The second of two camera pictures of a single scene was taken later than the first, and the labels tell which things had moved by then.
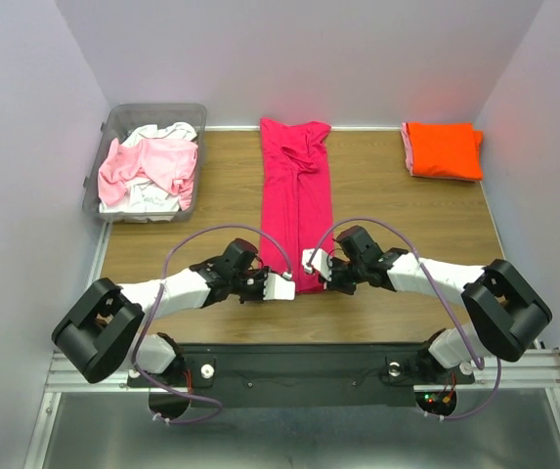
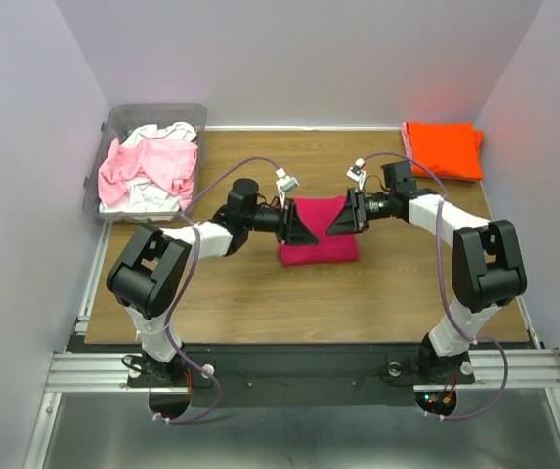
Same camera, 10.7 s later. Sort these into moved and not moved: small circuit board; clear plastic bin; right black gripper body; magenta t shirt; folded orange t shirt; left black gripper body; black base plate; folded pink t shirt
Moved: right black gripper body; magenta t shirt; left black gripper body
Not moved: clear plastic bin; folded pink t shirt; small circuit board; black base plate; folded orange t shirt
